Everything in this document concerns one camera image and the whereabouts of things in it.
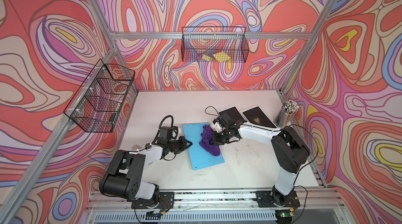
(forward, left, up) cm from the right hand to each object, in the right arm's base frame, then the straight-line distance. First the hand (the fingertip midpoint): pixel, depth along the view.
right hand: (212, 146), depth 88 cm
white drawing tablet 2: (+23, -30, -3) cm, 38 cm away
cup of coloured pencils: (+14, -44, +7) cm, 47 cm away
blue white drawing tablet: (-6, +7, 0) cm, 9 cm away
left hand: (+1, +11, +1) cm, 11 cm away
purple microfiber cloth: (+1, +4, +4) cm, 5 cm away
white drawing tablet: (+27, -17, -3) cm, 32 cm away
